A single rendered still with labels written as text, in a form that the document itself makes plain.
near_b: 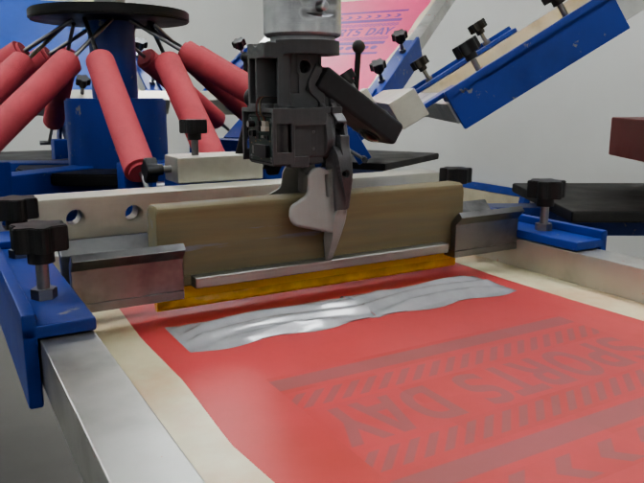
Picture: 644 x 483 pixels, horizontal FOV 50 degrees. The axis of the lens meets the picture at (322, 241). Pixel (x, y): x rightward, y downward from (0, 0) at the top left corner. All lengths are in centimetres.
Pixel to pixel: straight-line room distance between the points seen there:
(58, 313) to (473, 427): 30
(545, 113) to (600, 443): 277
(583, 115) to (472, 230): 227
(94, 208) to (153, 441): 52
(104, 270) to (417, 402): 29
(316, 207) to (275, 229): 5
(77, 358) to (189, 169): 50
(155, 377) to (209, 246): 16
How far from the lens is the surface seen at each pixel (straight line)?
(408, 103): 116
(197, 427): 45
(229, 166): 95
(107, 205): 85
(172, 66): 131
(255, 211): 66
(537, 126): 321
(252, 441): 43
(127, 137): 113
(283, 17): 66
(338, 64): 216
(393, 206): 74
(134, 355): 57
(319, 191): 67
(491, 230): 82
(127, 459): 35
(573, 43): 120
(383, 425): 45
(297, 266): 67
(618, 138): 175
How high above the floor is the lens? 116
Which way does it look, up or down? 12 degrees down
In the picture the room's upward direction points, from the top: straight up
